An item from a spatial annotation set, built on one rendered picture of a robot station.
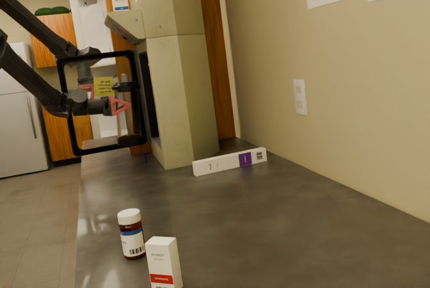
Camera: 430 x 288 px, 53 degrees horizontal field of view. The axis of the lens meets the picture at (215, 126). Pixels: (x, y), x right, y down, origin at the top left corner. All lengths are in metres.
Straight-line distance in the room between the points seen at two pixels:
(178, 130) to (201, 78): 0.23
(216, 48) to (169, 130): 0.56
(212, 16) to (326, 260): 1.37
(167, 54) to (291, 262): 0.93
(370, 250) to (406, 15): 0.48
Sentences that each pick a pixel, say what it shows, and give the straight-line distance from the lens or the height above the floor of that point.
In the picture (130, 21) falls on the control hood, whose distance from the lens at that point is 1.54.
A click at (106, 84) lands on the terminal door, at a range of 1.82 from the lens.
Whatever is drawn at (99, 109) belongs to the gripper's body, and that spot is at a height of 1.18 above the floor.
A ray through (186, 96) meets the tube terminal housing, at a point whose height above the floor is 1.19.
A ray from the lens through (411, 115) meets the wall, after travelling 1.01.
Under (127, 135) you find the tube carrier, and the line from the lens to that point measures 1.66.
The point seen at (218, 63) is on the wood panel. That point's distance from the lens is 1.98.
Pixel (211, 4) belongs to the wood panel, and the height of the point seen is 1.54.
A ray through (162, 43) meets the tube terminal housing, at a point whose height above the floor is 1.39.
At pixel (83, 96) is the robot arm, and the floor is 1.24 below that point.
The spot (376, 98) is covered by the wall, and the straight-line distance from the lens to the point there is 1.10.
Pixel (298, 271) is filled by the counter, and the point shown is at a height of 0.94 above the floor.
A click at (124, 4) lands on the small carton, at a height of 1.54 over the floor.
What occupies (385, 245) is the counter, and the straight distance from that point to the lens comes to 0.90.
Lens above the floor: 1.33
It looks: 9 degrees down
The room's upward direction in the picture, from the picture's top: 7 degrees counter-clockwise
